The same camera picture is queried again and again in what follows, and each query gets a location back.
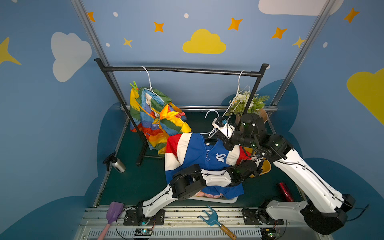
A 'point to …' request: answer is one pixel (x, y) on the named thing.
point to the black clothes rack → (145, 155)
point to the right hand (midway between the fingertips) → (218, 130)
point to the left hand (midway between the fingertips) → (265, 159)
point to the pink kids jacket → (202, 194)
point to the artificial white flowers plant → (257, 104)
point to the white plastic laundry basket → (220, 199)
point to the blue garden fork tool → (213, 220)
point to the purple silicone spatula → (114, 210)
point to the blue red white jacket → (184, 149)
